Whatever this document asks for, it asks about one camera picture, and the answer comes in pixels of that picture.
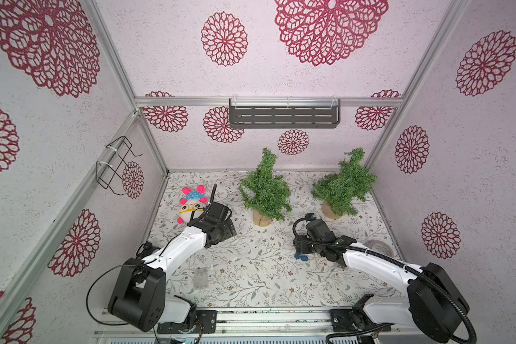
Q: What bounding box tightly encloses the clear tape roll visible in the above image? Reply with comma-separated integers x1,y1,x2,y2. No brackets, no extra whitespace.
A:
364,239,395,258

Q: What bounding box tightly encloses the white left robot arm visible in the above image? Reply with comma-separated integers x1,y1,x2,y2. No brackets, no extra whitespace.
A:
107,186,237,332

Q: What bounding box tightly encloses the blue wicker light ball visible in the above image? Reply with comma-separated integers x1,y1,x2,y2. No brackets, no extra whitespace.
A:
295,253,308,262

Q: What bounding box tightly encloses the small green christmas tree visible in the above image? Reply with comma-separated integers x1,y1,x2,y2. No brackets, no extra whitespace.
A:
312,148,377,219
239,148,292,227

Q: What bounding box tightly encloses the right small green christmas tree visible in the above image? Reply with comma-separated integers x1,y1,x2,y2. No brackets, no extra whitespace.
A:
312,148,377,219

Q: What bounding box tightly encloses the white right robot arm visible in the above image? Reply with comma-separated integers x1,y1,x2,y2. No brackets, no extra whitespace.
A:
292,213,478,343

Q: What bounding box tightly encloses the metal base rail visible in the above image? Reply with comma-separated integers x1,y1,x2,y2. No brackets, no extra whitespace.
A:
92,306,431,344

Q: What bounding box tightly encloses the black wire wall rack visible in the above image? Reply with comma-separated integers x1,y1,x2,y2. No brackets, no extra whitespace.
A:
95,136,145,199

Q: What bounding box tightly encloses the white pink plush toy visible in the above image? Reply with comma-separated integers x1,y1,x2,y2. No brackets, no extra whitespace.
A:
177,185,208,224

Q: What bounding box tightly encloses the left small green christmas tree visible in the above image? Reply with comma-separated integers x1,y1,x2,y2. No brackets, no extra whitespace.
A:
239,148,292,227

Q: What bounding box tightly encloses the clear plastic battery box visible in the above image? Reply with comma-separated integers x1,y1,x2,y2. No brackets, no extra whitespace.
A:
193,267,209,290

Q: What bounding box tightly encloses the grey wall shelf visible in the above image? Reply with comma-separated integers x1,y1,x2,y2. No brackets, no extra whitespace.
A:
228,98,341,129

